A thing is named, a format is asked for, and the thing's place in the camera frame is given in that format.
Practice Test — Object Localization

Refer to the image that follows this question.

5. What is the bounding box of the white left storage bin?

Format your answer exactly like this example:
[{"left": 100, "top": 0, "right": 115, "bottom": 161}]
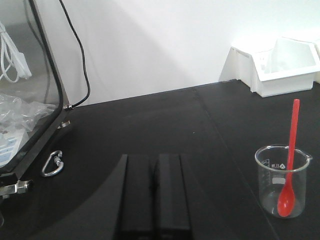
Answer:
[{"left": 218, "top": 47, "right": 259, "bottom": 93}]

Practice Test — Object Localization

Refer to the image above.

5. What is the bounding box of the black cable on wall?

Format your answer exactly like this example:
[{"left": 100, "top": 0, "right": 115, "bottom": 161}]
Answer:
[{"left": 58, "top": 0, "right": 91, "bottom": 109}]

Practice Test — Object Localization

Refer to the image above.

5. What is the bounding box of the white right storage bin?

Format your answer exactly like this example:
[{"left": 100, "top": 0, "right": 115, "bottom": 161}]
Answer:
[{"left": 314, "top": 39, "right": 320, "bottom": 84}]

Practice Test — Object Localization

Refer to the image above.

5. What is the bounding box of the glass-door chamber box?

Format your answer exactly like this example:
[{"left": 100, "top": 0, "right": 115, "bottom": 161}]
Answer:
[{"left": 0, "top": 0, "right": 68, "bottom": 200}]

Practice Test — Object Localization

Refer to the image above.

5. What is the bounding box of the white middle storage bin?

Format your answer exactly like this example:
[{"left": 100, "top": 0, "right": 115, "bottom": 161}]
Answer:
[{"left": 252, "top": 37, "right": 318, "bottom": 98}]

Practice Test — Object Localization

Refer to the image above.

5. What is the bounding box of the white storage bin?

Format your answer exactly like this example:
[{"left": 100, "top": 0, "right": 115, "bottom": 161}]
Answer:
[
  {"left": 252, "top": 37, "right": 318, "bottom": 98},
  {"left": 218, "top": 47, "right": 259, "bottom": 93},
  {"left": 314, "top": 39, "right": 320, "bottom": 84}
]

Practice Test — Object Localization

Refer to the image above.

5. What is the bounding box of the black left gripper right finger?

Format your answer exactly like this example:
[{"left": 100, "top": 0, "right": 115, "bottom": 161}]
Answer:
[{"left": 154, "top": 153, "right": 192, "bottom": 240}]

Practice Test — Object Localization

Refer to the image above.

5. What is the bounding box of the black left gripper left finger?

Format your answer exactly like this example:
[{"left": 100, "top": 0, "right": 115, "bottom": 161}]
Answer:
[{"left": 115, "top": 154, "right": 153, "bottom": 240}]

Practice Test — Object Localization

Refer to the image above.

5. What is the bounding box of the white power cable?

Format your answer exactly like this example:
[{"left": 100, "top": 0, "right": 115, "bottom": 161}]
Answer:
[{"left": 0, "top": 21, "right": 33, "bottom": 83}]

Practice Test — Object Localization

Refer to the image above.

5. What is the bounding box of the red plastic spoon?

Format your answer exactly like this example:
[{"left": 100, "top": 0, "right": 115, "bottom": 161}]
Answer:
[{"left": 277, "top": 99, "right": 300, "bottom": 217}]

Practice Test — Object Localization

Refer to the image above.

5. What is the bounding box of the silver carabiner clip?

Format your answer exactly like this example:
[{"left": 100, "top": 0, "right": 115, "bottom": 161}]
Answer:
[{"left": 40, "top": 150, "right": 64, "bottom": 178}]

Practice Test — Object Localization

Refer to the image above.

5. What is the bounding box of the glass beaker on table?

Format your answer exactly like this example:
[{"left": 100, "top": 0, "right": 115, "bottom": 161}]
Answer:
[{"left": 254, "top": 144, "right": 313, "bottom": 219}]

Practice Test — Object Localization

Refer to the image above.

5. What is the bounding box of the clear plastic bag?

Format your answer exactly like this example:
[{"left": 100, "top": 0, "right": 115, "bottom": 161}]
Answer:
[{"left": 0, "top": 93, "right": 56, "bottom": 132}]

